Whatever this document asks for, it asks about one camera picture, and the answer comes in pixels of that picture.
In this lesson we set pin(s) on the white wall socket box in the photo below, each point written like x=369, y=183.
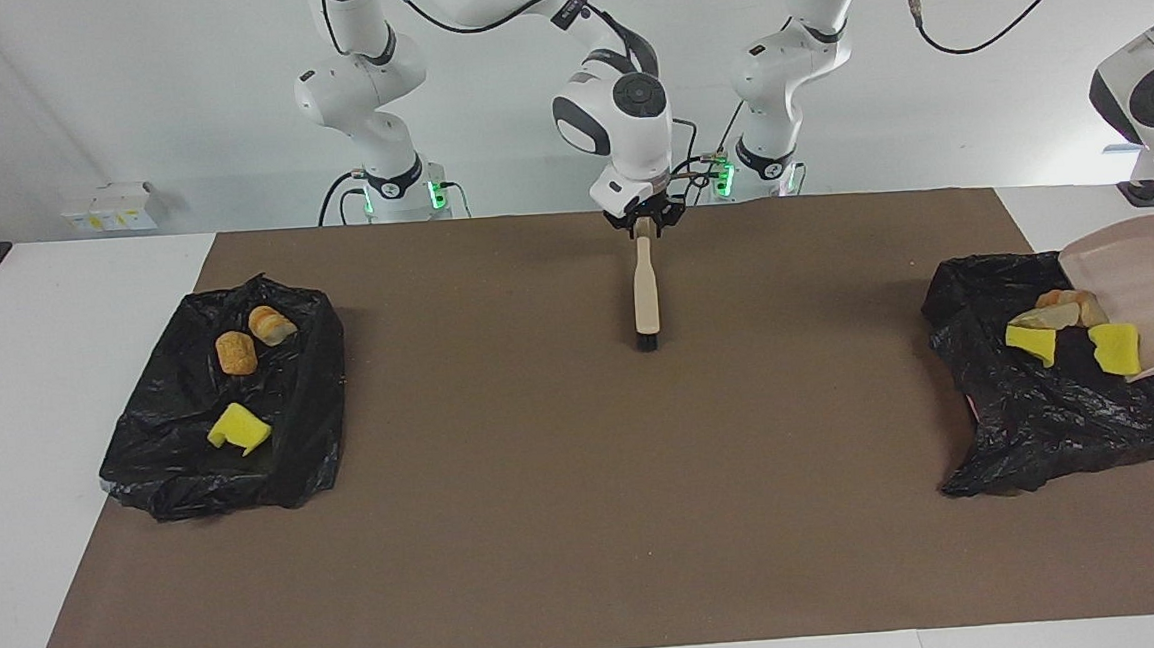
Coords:
x=109, y=207

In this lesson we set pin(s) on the tan beige stone chunk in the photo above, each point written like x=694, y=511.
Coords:
x=1089, y=308

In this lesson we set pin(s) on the yellow sponge piece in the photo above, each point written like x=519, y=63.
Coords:
x=239, y=428
x=1032, y=343
x=1117, y=349

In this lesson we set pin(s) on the beige brush black bristles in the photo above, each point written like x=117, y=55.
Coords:
x=646, y=300

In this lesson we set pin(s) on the black bag lined bin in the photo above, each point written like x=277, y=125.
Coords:
x=1044, y=426
x=175, y=469

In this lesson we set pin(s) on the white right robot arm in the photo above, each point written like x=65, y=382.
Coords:
x=624, y=111

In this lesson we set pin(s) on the orange-brown sponge chunk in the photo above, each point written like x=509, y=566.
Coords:
x=235, y=353

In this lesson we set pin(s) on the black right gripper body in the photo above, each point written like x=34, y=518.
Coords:
x=645, y=215

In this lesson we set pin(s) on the white base box green light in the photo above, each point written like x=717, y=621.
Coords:
x=724, y=177
x=438, y=192

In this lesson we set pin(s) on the brown table mat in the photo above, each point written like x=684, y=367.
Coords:
x=553, y=586

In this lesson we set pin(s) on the pale beige stone chunk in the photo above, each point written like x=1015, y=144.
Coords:
x=1045, y=317

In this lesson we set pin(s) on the pale bread-like chunk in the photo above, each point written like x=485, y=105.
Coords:
x=271, y=325

